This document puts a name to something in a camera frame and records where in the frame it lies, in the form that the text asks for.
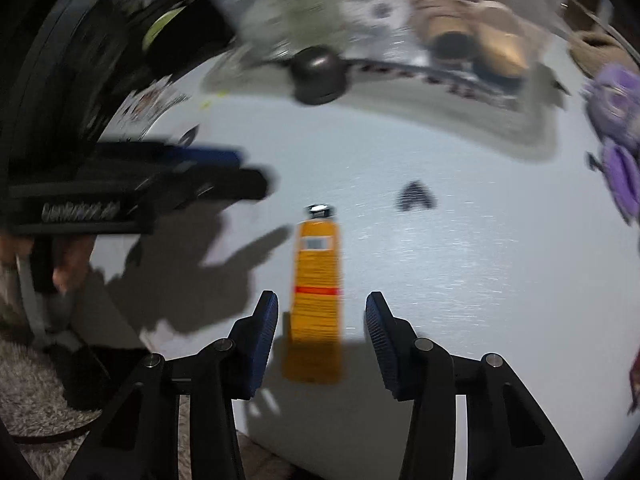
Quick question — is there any grey fluffy rug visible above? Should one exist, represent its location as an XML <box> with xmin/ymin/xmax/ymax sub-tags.
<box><xmin>0</xmin><ymin>265</ymin><xmax>296</xmax><ymax>480</ymax></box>

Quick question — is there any small woven basket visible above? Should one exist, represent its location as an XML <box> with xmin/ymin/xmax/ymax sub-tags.
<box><xmin>569</xmin><ymin>29</ymin><xmax>623</xmax><ymax>73</ymax></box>

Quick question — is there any clear plastic container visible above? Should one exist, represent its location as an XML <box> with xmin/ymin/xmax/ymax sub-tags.
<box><xmin>175</xmin><ymin>0</ymin><xmax>621</xmax><ymax>162</ymax></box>

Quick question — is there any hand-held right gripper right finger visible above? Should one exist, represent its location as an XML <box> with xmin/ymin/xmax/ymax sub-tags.
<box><xmin>365</xmin><ymin>291</ymin><xmax>583</xmax><ymax>480</ymax></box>

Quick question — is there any person's left hand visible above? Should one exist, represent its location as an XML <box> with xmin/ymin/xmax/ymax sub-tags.
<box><xmin>0</xmin><ymin>232</ymin><xmax>96</xmax><ymax>296</ymax></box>

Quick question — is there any purple plush toy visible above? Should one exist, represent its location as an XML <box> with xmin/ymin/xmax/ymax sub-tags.
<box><xmin>582</xmin><ymin>62</ymin><xmax>640</xmax><ymax>226</ymax></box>

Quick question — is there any black cylindrical object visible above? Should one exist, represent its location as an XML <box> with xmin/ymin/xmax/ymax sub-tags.
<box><xmin>289</xmin><ymin>46</ymin><xmax>348</xmax><ymax>107</ymax></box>

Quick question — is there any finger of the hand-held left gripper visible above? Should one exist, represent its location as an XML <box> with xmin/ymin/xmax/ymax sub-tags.
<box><xmin>97</xmin><ymin>141</ymin><xmax>248</xmax><ymax>171</ymax></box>
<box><xmin>135</xmin><ymin>162</ymin><xmax>275</xmax><ymax>211</ymax></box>

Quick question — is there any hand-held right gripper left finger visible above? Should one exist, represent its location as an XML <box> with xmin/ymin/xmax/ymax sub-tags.
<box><xmin>62</xmin><ymin>290</ymin><xmax>279</xmax><ymax>480</ymax></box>

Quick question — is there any tan brown object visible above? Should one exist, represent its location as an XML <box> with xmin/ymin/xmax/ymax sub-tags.
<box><xmin>412</xmin><ymin>0</ymin><xmax>532</xmax><ymax>81</ymax></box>

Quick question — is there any orange cream tube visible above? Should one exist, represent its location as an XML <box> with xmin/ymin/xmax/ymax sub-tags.
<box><xmin>281</xmin><ymin>203</ymin><xmax>345</xmax><ymax>386</ymax></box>

